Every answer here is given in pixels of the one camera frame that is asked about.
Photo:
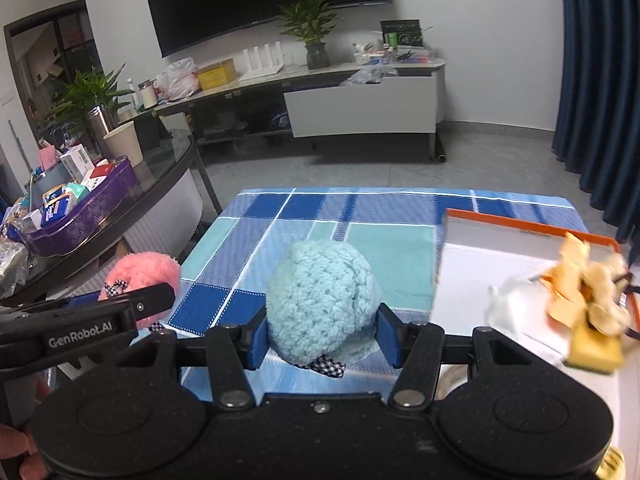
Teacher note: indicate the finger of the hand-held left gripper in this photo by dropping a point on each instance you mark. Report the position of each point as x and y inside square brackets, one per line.
[150, 302]
[82, 300]

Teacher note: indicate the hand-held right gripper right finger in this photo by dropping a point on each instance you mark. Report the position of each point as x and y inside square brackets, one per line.
[387, 336]

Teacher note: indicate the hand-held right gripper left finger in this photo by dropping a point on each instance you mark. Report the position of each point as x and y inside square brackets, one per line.
[257, 341]

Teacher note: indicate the pink knit ball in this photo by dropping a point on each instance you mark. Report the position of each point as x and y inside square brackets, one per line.
[150, 270]

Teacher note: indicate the teal knit hat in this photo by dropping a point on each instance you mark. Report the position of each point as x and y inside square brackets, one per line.
[320, 295]

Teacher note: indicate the orange and white cardboard box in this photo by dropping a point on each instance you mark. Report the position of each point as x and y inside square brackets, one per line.
[480, 270]

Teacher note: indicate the white face mask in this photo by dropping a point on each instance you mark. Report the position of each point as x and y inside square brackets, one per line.
[520, 305]

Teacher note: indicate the yellow sponge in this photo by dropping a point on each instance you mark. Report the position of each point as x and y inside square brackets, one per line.
[595, 355]

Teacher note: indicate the person's left hand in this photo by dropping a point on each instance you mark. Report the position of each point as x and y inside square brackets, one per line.
[15, 442]

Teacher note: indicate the crinkled silver bag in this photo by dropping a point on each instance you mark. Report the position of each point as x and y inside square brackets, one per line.
[14, 265]

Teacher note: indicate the purple tray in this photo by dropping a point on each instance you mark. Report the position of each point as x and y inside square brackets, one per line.
[90, 210]

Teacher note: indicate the blue medicine box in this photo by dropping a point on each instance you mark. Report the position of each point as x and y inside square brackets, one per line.
[60, 207]

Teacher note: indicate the red and white box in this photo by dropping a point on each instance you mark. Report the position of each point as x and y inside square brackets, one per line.
[97, 172]

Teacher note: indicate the white barcode box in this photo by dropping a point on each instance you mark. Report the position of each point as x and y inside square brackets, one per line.
[77, 162]

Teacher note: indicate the round glass table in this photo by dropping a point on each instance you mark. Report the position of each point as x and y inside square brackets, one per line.
[160, 165]

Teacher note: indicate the blue checked blanket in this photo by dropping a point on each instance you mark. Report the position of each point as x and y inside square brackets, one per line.
[310, 210]

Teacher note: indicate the pink box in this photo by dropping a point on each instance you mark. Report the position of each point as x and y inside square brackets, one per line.
[48, 156]

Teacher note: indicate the beige paper cup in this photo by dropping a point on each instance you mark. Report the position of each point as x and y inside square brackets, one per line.
[123, 142]

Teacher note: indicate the steel tumbler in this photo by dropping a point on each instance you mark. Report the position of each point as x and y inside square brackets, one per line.
[100, 127]

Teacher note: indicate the black rolled mat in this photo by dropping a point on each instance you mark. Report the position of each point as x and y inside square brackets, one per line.
[440, 147]

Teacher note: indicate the white jar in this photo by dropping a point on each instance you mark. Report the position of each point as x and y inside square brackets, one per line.
[148, 95]

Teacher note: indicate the leafy green potted plant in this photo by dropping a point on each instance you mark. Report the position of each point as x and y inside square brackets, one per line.
[90, 90]

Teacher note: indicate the white plastic bag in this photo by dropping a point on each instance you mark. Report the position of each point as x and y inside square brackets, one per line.
[180, 80]

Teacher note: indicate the white TV stand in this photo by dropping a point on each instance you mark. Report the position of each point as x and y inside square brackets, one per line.
[230, 92]

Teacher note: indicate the yellow box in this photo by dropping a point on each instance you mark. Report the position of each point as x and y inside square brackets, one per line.
[216, 76]

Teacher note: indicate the white router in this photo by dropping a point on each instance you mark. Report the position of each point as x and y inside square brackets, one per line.
[260, 72]

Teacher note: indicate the clear plastic bag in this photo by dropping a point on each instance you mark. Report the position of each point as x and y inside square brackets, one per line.
[367, 76]

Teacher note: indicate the clear plastic organizer box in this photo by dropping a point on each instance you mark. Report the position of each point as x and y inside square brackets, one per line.
[412, 56]

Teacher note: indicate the green and black box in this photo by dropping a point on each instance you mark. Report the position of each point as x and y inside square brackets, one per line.
[400, 34]

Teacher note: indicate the dark blue curtain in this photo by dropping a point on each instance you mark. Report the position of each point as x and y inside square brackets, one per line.
[595, 100]

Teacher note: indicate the potted plant in dark vase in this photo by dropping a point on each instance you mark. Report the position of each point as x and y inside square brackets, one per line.
[310, 20]

